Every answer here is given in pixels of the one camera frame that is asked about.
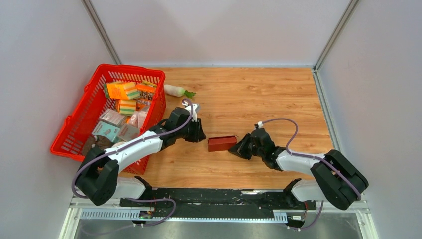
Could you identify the orange sponge pack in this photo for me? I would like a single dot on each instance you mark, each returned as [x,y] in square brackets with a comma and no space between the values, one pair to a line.
[121,90]
[125,107]

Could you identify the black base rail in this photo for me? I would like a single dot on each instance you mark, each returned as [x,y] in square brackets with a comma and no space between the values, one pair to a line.
[218,203]

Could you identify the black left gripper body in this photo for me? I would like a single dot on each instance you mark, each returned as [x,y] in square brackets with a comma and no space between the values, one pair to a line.
[190,132]

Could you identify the white tape roll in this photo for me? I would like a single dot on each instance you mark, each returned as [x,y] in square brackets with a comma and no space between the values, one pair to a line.
[118,144]

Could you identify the grey pink packet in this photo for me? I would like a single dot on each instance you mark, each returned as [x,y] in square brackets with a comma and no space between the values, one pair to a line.
[128,132]

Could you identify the white radish toy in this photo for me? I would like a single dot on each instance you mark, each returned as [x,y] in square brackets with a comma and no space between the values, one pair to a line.
[177,91]

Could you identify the orange sponge pack upper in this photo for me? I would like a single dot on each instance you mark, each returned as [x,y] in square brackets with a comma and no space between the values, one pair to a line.
[121,90]

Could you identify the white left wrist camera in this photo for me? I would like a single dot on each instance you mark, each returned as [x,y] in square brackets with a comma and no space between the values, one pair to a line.
[192,108]

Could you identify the teal packet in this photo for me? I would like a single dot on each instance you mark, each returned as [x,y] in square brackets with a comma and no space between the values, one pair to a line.
[106,130]

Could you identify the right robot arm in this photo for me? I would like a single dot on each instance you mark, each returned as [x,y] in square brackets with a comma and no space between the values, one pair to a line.
[336,179]

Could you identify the pink white carton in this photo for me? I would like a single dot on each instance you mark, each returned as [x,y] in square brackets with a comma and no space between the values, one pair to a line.
[138,118]

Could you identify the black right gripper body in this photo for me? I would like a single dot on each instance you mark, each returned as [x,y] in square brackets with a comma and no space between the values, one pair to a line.
[257,152]

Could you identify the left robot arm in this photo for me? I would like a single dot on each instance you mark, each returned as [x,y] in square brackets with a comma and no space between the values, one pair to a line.
[97,179]

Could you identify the red plastic basket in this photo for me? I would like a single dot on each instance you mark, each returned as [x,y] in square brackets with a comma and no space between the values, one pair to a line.
[78,126]

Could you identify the orange snack box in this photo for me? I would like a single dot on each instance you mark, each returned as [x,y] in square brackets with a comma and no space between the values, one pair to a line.
[147,91]

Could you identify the orange sponge pack lower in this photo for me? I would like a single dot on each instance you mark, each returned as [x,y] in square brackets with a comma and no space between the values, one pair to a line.
[125,107]

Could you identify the brown pouch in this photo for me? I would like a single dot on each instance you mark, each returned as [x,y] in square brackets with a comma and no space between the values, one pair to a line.
[100,141]

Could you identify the red paper box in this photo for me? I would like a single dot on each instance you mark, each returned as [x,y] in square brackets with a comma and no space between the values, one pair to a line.
[223,143]

